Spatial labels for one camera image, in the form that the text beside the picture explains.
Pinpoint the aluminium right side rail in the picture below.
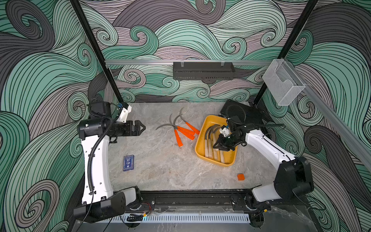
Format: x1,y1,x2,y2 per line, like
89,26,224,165
288,62,371,170

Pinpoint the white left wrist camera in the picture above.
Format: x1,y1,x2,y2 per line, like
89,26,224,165
116,105,132,123

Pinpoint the black vertical frame post right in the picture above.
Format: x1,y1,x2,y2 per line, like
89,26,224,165
253,0,318,107

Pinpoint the black vertical frame post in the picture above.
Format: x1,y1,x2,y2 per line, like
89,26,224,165
253,0,318,107
70,0,126,105

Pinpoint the clear plastic wall bin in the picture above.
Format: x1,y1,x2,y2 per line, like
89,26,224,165
263,59,305,106

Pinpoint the black aluminium carrying case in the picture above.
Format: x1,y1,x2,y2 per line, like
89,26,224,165
219,100,263,128

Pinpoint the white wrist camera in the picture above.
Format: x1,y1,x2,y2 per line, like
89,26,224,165
116,105,132,123
219,126,231,137

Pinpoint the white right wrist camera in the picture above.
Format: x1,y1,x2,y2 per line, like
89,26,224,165
219,126,231,137

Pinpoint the aluminium horizontal wall rail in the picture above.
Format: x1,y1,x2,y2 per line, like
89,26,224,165
105,59,274,67

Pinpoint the large wooden handle sickle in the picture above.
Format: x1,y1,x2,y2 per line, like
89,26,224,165
204,126,213,158

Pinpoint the orange handle sickle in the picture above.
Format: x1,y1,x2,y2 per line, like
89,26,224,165
179,107,200,135
156,123,183,148
173,115,196,136
169,114,195,140

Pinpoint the white slotted cable duct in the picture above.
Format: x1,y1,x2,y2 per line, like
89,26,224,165
98,213,251,224

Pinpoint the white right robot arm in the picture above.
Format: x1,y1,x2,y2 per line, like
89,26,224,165
212,100,314,207

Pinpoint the yellow plastic storage tray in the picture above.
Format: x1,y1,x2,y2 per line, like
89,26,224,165
195,115,237,167

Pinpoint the black perforated wall shelf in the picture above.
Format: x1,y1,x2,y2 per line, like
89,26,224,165
173,61,235,84

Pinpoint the small orange block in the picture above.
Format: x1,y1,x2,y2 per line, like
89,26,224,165
237,174,245,181

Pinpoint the black vertical frame post left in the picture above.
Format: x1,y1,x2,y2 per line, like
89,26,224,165
70,0,126,105

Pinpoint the blue playing card box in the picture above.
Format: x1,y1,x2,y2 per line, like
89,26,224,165
123,155,134,172

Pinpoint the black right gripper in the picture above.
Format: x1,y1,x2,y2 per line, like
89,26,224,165
213,133,241,150

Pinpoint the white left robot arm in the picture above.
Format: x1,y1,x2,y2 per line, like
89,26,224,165
73,101,146,223

